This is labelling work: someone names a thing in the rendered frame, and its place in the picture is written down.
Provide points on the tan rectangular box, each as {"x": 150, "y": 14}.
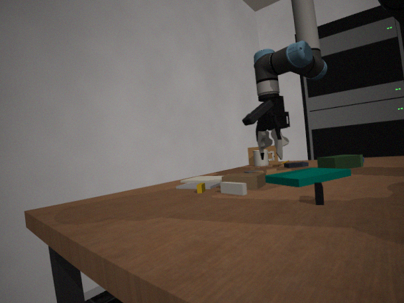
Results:
{"x": 252, "y": 180}

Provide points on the brown rectangular box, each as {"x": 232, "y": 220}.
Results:
{"x": 270, "y": 149}

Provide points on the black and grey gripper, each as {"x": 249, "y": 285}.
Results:
{"x": 275, "y": 119}

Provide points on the small yellow block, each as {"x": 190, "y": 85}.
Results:
{"x": 201, "y": 188}

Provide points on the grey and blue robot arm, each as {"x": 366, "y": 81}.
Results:
{"x": 298, "y": 57}

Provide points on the wooden ball-in-hole puzzle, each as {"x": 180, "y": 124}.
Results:
{"x": 272, "y": 171}

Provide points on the grey mug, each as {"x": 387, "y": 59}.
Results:
{"x": 265, "y": 162}

